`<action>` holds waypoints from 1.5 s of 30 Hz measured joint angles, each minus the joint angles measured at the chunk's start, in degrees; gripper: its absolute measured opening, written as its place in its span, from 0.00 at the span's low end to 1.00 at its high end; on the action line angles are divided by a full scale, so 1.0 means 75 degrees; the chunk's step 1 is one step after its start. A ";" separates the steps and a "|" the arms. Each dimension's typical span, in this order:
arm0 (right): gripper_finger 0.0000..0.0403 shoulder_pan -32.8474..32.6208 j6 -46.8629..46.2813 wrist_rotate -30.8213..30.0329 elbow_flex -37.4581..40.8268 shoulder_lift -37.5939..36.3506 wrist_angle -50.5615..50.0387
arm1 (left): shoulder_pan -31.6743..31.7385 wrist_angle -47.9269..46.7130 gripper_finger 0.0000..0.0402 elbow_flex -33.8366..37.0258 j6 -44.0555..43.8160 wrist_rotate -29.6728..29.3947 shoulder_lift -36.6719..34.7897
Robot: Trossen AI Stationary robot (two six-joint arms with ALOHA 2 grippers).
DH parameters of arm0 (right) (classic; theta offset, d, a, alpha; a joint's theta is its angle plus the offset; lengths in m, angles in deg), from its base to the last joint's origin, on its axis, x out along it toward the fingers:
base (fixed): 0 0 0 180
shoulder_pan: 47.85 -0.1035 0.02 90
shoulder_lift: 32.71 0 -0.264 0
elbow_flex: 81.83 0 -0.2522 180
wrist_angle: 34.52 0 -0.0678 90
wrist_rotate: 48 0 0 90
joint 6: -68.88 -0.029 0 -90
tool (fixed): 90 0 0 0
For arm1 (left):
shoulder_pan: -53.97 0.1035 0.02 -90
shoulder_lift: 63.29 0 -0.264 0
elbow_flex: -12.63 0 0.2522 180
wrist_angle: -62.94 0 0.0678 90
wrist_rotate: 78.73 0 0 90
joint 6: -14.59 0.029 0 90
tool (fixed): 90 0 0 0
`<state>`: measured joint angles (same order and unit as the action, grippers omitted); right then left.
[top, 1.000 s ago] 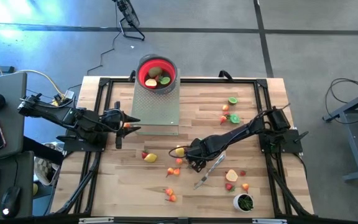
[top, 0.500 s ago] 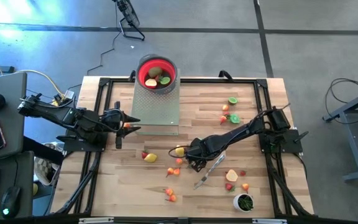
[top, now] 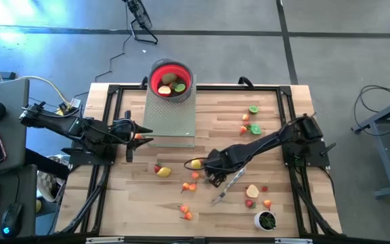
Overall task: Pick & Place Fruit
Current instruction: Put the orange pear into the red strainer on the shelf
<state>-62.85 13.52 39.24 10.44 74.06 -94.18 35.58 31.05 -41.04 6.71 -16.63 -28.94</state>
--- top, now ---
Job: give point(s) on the white pot with plant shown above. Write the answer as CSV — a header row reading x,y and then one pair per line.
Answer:
x,y
265,220

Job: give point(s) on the small red strawberry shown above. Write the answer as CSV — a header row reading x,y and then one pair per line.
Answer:
x,y
264,188

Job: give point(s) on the black computer mouse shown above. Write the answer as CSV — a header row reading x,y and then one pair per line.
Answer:
x,y
11,220

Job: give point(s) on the black diagonal bar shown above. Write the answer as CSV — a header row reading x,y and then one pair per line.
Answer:
x,y
46,164

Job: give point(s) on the cream peach half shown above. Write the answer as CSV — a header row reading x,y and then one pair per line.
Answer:
x,y
164,90
252,191

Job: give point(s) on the black floor fan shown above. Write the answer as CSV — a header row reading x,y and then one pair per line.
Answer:
x,y
140,15

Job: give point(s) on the green perforated metal shelf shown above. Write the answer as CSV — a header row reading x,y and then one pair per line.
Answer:
x,y
171,122

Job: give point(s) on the blue grey metal table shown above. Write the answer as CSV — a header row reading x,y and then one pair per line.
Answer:
x,y
383,162

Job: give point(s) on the small orange pear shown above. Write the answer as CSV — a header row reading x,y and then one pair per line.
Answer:
x,y
138,136

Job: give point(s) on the white power adapter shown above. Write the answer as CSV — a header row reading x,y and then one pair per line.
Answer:
x,y
75,102

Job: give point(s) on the silver toy knife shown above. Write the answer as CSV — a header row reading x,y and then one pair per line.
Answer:
x,y
227,191

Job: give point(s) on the small orange fruit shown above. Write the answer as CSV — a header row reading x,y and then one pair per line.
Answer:
x,y
245,117
195,175

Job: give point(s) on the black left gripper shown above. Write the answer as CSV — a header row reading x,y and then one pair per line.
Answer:
x,y
125,133

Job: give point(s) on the red collapsible colander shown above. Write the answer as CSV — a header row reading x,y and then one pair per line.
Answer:
x,y
154,72

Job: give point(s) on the brown whole kiwi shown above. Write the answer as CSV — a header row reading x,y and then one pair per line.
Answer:
x,y
169,78

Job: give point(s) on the black white checkered item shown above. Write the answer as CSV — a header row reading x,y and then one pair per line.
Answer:
x,y
47,186

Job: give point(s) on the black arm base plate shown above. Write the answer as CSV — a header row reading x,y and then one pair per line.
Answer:
x,y
317,160
80,160

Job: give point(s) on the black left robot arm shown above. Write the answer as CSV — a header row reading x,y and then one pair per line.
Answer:
x,y
73,125

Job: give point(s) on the silver bracket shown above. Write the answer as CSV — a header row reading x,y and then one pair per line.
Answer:
x,y
103,240
293,241

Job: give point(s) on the small yellow object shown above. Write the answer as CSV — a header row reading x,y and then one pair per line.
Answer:
x,y
38,206

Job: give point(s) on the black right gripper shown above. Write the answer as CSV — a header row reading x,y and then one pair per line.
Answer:
x,y
220,162

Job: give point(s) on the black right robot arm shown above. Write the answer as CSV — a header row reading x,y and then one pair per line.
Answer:
x,y
266,142

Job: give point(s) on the orange red pear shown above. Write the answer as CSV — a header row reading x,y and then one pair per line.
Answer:
x,y
243,130

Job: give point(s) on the yellow mango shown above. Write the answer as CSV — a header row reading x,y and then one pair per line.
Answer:
x,y
163,172

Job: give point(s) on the grey desk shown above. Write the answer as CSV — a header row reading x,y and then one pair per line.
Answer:
x,y
12,152
12,183

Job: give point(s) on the yellow lemon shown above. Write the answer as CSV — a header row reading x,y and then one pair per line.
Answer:
x,y
196,163

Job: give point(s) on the green fruit piece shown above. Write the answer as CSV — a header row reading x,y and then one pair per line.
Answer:
x,y
256,129

